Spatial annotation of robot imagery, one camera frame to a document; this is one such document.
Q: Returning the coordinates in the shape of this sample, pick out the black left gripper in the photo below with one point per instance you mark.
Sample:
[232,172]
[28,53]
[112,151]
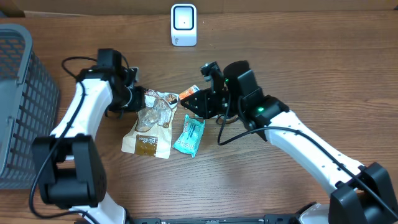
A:
[137,101]

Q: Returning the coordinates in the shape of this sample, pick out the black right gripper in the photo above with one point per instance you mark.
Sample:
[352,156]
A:
[206,102]

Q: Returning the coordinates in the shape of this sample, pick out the orange tissue pack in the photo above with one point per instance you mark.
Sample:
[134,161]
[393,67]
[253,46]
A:
[191,90]

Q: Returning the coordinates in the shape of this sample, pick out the brown snack bag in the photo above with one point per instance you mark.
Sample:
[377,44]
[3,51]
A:
[151,135]

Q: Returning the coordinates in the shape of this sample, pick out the teal wipes packet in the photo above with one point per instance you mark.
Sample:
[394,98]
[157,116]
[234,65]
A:
[189,140]

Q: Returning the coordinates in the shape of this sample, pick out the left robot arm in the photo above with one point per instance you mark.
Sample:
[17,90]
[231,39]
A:
[71,179]

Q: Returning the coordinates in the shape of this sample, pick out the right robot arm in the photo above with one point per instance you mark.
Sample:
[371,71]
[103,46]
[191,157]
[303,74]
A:
[357,193]

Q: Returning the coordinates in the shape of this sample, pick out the white barcode scanner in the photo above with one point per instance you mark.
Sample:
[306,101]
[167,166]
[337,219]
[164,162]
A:
[183,25]

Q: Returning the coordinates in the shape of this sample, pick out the grey plastic mesh basket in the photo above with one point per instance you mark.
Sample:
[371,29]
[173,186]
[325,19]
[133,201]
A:
[29,102]

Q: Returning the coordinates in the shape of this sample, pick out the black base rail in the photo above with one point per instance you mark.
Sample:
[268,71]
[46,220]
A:
[211,221]

